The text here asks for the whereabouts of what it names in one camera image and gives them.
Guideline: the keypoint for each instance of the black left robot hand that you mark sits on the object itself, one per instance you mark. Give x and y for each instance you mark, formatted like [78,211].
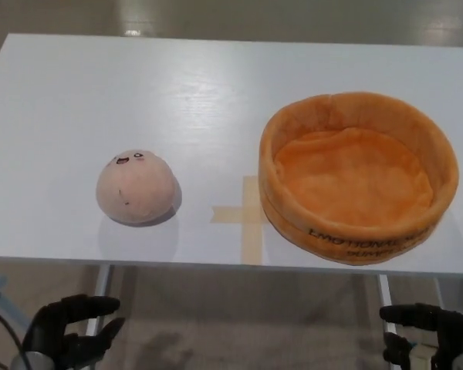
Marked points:
[46,327]

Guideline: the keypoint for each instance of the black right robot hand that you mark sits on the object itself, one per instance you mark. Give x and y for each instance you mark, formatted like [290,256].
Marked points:
[447,327]

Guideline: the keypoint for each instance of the pink round plush toy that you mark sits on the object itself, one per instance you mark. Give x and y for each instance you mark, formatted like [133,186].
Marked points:
[137,187]

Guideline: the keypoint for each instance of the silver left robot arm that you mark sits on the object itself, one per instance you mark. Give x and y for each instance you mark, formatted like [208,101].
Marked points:
[31,361]

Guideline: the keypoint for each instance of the orange plush round basket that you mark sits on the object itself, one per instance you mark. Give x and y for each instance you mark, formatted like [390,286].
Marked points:
[355,177]

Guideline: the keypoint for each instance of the white table leg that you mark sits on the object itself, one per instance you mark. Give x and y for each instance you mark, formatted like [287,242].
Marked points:
[387,297]
[98,297]

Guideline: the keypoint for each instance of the beige tape cross marker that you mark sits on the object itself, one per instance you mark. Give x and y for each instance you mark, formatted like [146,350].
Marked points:
[250,216]

